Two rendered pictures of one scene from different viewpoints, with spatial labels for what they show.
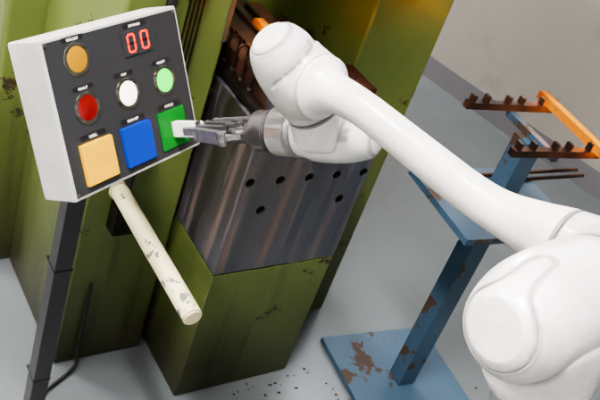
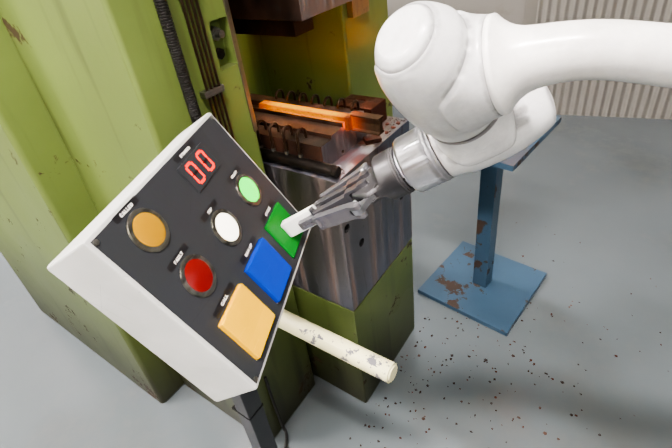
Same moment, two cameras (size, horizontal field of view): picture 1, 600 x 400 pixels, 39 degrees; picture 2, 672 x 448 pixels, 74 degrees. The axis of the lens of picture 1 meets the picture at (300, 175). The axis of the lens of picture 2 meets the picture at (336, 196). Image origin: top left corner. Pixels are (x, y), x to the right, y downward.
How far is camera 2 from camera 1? 0.92 m
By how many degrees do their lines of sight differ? 8
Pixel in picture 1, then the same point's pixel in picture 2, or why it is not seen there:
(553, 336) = not seen: outside the picture
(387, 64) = (369, 81)
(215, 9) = (235, 105)
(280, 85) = (458, 90)
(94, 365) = (298, 422)
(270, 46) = (422, 42)
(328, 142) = (507, 136)
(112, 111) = (224, 258)
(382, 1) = (346, 31)
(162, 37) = (219, 148)
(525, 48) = not seen: hidden behind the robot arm
